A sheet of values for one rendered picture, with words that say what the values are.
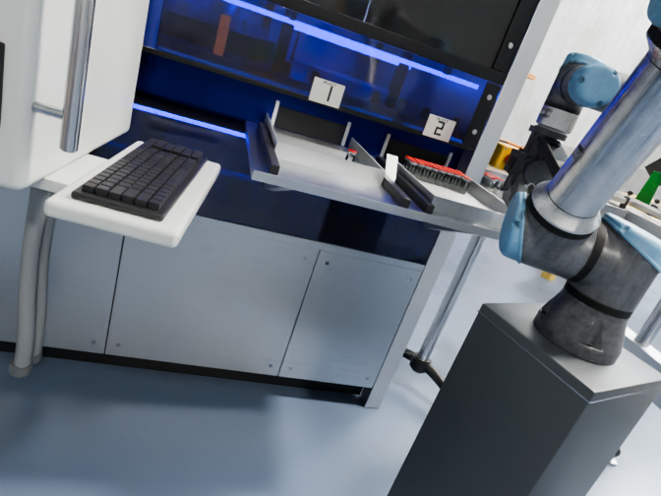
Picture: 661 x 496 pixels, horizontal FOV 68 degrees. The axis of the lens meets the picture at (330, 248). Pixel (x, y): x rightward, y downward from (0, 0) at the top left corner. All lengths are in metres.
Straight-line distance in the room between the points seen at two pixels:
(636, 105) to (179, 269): 1.18
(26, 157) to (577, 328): 0.91
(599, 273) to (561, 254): 0.07
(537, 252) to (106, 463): 1.17
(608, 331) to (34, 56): 0.97
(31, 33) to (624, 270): 0.93
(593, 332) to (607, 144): 0.34
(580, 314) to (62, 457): 1.26
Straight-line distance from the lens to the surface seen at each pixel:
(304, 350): 1.66
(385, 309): 1.64
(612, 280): 0.92
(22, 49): 0.80
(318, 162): 1.10
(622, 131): 0.76
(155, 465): 1.50
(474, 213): 1.13
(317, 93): 1.34
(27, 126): 0.82
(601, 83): 1.02
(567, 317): 0.95
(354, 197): 0.99
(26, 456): 1.52
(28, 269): 1.29
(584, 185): 0.81
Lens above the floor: 1.13
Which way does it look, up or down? 21 degrees down
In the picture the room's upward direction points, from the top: 19 degrees clockwise
